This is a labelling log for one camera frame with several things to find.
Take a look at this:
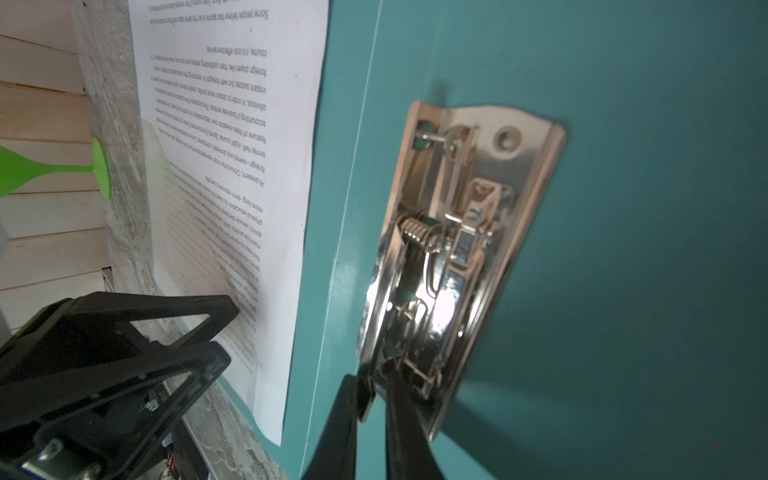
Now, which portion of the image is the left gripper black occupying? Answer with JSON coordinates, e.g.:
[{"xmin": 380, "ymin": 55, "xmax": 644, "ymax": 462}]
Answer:
[{"xmin": 1, "ymin": 292, "xmax": 239, "ymax": 479}]

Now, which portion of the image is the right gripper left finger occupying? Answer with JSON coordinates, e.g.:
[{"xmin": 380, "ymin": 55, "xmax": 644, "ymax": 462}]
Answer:
[{"xmin": 302, "ymin": 375, "xmax": 359, "ymax": 480}]

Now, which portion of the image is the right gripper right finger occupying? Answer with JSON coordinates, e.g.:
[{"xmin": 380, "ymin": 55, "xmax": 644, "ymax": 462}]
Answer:
[{"xmin": 385, "ymin": 369, "xmax": 444, "ymax": 480}]

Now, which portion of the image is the teal paper folder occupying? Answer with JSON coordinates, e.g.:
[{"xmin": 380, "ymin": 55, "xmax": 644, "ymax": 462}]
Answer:
[{"xmin": 149, "ymin": 0, "xmax": 768, "ymax": 480}]

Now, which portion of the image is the silver folder clip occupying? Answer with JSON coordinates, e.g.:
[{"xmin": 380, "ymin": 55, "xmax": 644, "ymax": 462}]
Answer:
[{"xmin": 357, "ymin": 101, "xmax": 567, "ymax": 439}]

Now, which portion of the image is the printed paper sheet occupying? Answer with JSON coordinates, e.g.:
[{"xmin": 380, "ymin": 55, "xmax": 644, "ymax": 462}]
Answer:
[{"xmin": 128, "ymin": 1, "xmax": 329, "ymax": 444}]

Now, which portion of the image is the green plastic goblet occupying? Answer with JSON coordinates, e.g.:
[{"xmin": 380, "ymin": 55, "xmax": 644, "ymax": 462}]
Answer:
[{"xmin": 1, "ymin": 137, "xmax": 112, "ymax": 200}]

